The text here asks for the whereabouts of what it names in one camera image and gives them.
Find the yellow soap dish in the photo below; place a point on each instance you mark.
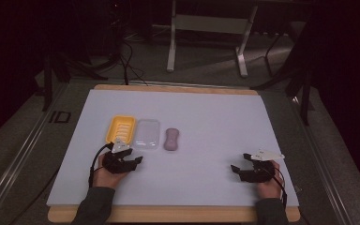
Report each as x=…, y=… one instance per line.
x=121, y=126

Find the clear plastic container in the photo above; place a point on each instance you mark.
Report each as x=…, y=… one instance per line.
x=147, y=133

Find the white table mat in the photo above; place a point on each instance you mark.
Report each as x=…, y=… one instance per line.
x=212, y=131

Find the person's left hand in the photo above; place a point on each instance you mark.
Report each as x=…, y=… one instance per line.
x=106, y=178

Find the white metal stand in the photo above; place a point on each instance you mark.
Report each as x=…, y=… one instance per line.
x=211, y=24

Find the dark metal stand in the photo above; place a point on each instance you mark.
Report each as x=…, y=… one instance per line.
x=47, y=87
x=306, y=93

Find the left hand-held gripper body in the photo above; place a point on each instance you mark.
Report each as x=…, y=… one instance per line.
x=116, y=164

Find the metal floor rail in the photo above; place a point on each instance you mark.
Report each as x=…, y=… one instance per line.
x=28, y=143
x=322, y=162

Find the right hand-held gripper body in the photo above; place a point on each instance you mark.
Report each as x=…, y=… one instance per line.
x=259, y=172

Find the pink soap bar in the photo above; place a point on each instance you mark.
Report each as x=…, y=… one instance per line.
x=171, y=139

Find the person's right hand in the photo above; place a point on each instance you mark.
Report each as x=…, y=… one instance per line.
x=270, y=189

